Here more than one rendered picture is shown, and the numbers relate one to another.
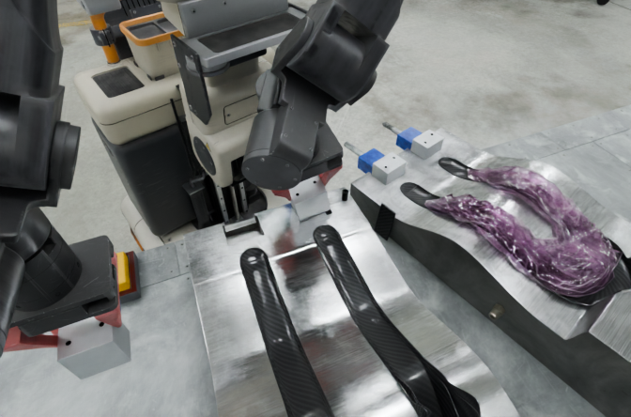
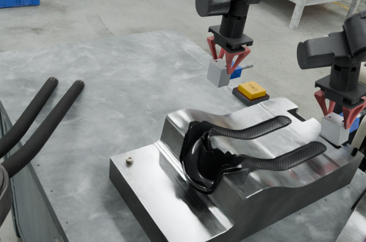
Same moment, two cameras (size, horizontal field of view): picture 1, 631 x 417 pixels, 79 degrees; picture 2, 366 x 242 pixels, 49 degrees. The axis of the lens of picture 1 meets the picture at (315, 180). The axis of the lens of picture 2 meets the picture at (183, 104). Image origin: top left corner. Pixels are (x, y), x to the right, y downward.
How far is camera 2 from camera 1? 65 cm
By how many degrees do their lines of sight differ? 56
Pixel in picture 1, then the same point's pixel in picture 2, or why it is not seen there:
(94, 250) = (246, 38)
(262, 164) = (300, 48)
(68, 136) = not seen: outside the picture
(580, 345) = not seen: outside the picture
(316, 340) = (253, 144)
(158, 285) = not seen: hidden behind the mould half
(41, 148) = not seen: outside the picture
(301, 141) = (316, 48)
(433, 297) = (319, 234)
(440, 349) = (268, 176)
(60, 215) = not seen: hidden behind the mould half
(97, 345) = (218, 66)
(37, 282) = (227, 24)
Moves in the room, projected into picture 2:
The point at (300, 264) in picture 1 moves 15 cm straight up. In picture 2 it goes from (292, 138) to (313, 82)
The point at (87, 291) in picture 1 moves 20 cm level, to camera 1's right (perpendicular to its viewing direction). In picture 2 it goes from (231, 40) to (261, 86)
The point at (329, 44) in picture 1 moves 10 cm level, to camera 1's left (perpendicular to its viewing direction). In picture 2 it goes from (357, 21) to (330, 1)
